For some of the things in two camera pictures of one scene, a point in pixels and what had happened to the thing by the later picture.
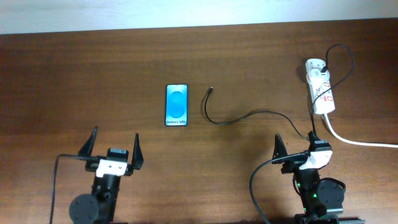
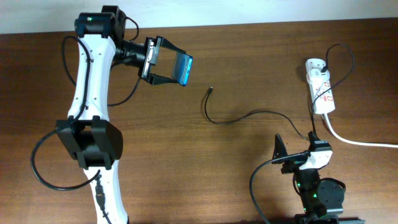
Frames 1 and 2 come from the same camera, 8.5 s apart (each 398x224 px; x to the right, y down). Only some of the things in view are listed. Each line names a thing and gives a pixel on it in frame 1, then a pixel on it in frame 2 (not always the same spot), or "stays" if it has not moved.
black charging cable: (283, 115) stays
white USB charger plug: (315, 75) stays
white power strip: (321, 92) stays
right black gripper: (288, 166) stays
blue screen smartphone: (176, 107) → (181, 67)
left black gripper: (134, 161) → (151, 58)
